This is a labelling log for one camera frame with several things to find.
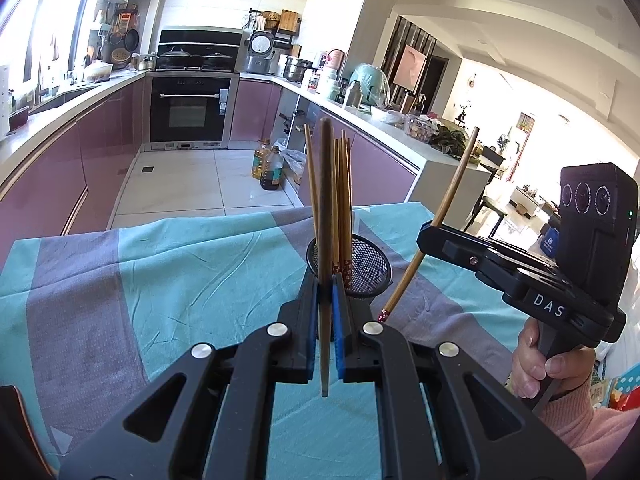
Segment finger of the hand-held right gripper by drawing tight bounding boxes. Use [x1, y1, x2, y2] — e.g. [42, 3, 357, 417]
[416, 221, 532, 307]
[480, 237, 562, 287]

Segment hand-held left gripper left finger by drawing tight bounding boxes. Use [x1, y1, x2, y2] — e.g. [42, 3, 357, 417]
[59, 272, 321, 480]

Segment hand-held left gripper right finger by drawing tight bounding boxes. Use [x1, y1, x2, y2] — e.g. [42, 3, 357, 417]
[330, 272, 587, 480]

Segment black mesh utensil holder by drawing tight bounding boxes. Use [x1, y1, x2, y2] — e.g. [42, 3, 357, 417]
[306, 236, 392, 301]

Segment dark brown chopstick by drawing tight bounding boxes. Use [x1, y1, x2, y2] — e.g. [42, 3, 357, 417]
[318, 117, 335, 398]

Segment person's right forearm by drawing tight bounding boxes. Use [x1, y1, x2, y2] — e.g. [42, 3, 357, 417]
[540, 375, 638, 480]

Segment person's right hand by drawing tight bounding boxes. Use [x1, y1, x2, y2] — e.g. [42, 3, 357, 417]
[510, 317, 598, 402]

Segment blue plastic container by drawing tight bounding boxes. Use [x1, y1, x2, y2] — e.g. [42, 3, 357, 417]
[540, 225, 560, 256]

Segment dark bar stool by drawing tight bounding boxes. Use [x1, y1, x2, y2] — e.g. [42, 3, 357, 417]
[467, 195, 509, 239]

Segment leafy green vegetables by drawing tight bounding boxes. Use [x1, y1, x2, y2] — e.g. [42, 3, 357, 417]
[432, 120, 474, 159]

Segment purple base cabinets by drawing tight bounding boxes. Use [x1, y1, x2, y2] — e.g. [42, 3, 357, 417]
[0, 75, 151, 263]
[230, 80, 420, 207]

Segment clear plastic food container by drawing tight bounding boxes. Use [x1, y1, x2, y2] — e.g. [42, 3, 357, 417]
[407, 115, 436, 144]

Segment colourful printed box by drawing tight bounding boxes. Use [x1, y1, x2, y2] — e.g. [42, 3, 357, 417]
[592, 355, 640, 412]

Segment crumpled clear plastic bag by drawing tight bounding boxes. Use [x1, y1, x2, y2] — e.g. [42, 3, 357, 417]
[370, 107, 404, 126]

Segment dark sauce bottle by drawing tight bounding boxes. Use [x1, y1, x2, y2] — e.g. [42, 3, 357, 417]
[260, 146, 285, 192]

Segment teal grey printed tablecloth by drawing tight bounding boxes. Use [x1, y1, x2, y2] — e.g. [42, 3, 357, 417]
[0, 201, 531, 480]

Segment yellow cooking oil bottle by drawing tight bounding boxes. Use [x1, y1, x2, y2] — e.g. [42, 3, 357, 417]
[251, 139, 273, 181]

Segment mint green appliance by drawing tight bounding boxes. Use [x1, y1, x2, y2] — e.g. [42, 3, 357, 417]
[348, 63, 389, 106]

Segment framed pink painting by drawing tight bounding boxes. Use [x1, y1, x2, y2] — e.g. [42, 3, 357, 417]
[392, 44, 429, 92]

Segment pink kitchen appliance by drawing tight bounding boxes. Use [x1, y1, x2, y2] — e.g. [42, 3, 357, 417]
[325, 49, 347, 79]

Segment stainless steel pot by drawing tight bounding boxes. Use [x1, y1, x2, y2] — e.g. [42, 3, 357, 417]
[282, 56, 314, 84]

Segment black built-in oven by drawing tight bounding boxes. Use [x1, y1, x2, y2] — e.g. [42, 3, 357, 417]
[149, 74, 232, 143]

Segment silver rice cooker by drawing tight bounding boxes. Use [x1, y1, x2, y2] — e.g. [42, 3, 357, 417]
[243, 30, 279, 75]

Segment wooden cutting board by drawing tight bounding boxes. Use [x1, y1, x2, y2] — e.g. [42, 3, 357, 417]
[277, 9, 301, 36]

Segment black pot with lid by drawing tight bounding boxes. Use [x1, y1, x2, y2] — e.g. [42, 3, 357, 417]
[200, 50, 234, 69]

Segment black wok with lid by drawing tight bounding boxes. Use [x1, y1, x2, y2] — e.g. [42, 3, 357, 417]
[159, 46, 191, 69]

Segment black range hood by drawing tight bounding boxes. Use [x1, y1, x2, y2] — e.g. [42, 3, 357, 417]
[157, 27, 246, 58]

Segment kitchen window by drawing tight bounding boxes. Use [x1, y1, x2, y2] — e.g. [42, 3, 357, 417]
[0, 0, 101, 91]

